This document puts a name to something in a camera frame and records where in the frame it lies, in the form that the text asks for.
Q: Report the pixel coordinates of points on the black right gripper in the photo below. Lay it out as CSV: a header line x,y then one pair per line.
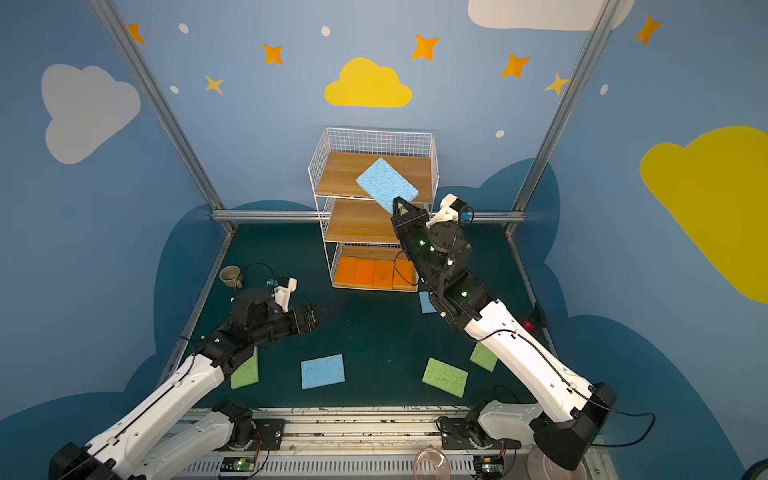
x,y
405,218

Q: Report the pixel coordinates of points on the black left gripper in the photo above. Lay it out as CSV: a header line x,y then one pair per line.
x,y
305,318

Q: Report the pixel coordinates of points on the blue sponge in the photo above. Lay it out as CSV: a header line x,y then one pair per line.
x,y
323,371
384,184
425,303

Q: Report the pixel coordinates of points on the orange sponge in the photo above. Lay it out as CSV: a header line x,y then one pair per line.
x,y
404,276
345,272
383,275
364,273

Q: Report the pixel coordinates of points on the blue sponge front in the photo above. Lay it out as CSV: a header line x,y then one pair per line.
x,y
323,371

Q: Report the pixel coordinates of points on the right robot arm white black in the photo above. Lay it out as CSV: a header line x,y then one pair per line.
x,y
568,411

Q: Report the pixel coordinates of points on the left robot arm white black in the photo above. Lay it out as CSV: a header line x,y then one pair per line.
x,y
135,446

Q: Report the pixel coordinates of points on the green sponge far left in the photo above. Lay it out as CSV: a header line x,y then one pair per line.
x,y
247,374

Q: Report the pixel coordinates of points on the green sponge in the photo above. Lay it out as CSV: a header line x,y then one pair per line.
x,y
247,374
445,377
483,357

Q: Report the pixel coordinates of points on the beige ceramic mug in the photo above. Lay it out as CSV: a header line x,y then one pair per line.
x,y
231,276

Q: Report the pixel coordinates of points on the green sponge front right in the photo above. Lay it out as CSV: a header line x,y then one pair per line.
x,y
445,377

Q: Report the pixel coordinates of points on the green sponge far right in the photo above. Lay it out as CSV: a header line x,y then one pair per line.
x,y
483,357

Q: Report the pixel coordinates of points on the red black handheld object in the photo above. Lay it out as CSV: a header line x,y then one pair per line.
x,y
536,321

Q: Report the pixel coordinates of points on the clear plastic bowl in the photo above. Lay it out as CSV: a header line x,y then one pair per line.
x,y
431,464

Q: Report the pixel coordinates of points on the pink bowl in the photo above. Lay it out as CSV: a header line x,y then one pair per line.
x,y
541,467

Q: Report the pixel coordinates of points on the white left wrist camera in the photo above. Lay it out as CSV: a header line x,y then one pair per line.
x,y
282,287

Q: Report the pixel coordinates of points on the white wire three-tier shelf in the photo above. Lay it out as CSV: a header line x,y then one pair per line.
x,y
358,227

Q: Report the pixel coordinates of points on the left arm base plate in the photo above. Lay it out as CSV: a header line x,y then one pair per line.
x,y
265,433

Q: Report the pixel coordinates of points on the aluminium frame rail back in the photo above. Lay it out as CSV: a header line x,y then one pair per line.
x,y
274,216

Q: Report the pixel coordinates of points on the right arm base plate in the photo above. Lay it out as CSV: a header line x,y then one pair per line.
x,y
460,434

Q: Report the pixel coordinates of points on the aluminium frame post left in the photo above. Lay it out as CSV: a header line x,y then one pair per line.
x,y
114,23

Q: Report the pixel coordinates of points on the aluminium frame post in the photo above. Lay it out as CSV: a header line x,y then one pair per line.
x,y
114,23
584,66

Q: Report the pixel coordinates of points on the aluminium frame post right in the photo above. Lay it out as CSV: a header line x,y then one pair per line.
x,y
584,66

